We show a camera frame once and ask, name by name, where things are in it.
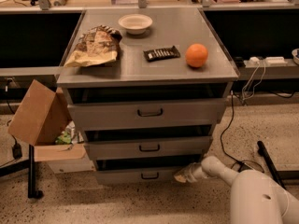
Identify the orange fruit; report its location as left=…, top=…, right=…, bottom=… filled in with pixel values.
left=185, top=44, right=208, bottom=68

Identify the white bowl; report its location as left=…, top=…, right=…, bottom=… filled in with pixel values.
left=119, top=14, right=152, bottom=35

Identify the grey drawer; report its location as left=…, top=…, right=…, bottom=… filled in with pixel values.
left=68, top=99, right=225, bottom=131
left=94, top=154, right=204, bottom=186
left=85, top=136, right=212, bottom=161

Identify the small black plug adapter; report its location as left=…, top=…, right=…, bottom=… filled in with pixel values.
left=12, top=143, right=22, bottom=160

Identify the grey bottom drawer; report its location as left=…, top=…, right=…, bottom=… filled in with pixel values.
left=94, top=154, right=204, bottom=186

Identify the black table leg left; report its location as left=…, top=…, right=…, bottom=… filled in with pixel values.
left=28, top=146, right=43, bottom=200

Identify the grey top drawer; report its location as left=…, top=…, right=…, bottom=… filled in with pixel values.
left=68, top=99, right=225, bottom=131

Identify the grey middle drawer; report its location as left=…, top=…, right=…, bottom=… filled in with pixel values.
left=85, top=136, right=212, bottom=161

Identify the grey metal drawer cabinet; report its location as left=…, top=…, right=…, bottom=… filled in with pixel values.
left=56, top=7, right=240, bottom=173

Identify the white power strip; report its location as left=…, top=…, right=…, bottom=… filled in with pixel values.
left=244, top=57, right=287, bottom=67

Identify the dark snack bar wrapper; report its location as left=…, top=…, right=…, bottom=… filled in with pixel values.
left=143, top=46, right=180, bottom=62

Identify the crumpled chip bag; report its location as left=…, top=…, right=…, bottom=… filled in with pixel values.
left=64, top=25, right=122, bottom=67

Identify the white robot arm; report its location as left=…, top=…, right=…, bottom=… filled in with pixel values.
left=174, top=156, right=299, bottom=224

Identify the black power adapter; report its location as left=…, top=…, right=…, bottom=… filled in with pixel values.
left=238, top=162, right=252, bottom=173

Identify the black cable on floor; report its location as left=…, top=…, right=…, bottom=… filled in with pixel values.
left=220, top=91, right=265, bottom=173

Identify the black floor stand leg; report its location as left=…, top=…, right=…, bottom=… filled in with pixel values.
left=257, top=141, right=285, bottom=189

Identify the brown cardboard box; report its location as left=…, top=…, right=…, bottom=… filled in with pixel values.
left=7, top=80, right=94, bottom=174

